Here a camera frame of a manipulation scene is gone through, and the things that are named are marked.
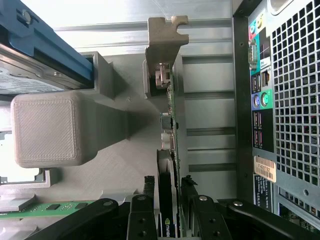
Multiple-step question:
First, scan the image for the green RAM stick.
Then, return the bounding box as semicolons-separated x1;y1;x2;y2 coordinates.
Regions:
0;200;96;221

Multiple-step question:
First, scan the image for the grey printed parts rack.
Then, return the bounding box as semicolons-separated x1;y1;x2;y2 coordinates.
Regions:
0;51;187;240

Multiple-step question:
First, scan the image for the silver CPU chip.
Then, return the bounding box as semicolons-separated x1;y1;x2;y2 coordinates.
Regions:
0;159;42;185

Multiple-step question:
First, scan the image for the open black PC case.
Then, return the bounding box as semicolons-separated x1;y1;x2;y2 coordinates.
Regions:
232;0;320;240

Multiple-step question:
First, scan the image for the hard disk in blue caddy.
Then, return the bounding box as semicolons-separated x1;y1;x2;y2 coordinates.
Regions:
0;0;95;95

